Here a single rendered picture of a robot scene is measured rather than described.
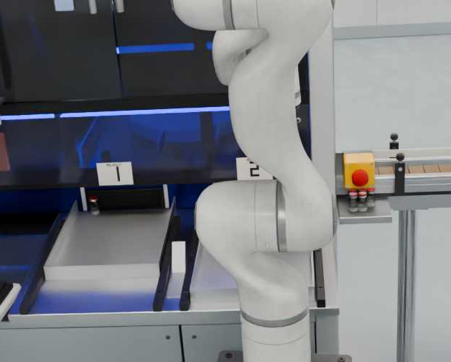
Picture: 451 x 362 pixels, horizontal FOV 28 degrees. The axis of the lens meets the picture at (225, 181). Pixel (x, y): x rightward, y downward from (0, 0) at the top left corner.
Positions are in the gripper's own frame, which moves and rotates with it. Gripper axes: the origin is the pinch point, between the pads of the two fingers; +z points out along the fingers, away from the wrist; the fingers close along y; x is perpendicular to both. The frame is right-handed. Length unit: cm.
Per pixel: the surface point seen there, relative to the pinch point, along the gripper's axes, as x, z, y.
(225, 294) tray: -15.4, 23.4, 3.6
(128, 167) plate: -39, 8, -34
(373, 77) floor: 57, 109, -401
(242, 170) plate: -11.1, 11.1, -33.1
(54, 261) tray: -56, 22, -16
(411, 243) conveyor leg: 30, 43, -47
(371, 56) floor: 61, 109, -447
